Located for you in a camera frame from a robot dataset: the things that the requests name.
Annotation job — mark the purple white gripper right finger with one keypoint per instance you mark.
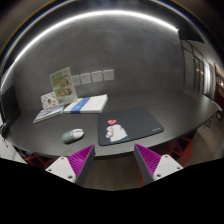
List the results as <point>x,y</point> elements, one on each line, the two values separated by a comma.
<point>153,166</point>

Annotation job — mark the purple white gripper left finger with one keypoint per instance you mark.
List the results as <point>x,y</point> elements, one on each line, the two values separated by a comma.
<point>75,167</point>

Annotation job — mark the green white computer mouse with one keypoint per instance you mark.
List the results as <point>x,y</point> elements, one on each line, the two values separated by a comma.
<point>72,136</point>

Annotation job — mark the dark mouse pad with print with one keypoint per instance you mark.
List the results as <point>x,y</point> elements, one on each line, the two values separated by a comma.
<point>126,125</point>

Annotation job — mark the red chair left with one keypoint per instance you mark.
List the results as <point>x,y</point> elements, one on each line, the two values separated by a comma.
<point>39,161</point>

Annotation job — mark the grey cover book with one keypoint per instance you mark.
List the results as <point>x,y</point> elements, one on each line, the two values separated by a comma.
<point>48,113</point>

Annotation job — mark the white blue book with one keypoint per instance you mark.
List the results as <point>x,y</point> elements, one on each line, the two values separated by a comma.
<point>94,104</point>

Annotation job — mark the small white illustrated card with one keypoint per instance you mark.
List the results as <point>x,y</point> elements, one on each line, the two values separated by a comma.
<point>49,100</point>

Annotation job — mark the green standing leaflet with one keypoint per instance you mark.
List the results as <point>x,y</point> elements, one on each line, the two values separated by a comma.
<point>63,86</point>

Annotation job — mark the black monitor at left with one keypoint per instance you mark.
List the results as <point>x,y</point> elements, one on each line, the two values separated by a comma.
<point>10,107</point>

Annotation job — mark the glass partition with frames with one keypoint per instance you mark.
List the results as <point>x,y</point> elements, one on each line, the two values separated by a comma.
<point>198,71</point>

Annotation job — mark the curved ceiling light strip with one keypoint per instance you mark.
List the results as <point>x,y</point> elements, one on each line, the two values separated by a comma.
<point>83,17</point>

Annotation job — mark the white wall paper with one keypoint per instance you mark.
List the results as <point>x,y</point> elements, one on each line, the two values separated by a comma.
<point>76,80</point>
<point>85,78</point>
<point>108,75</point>
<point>97,76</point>

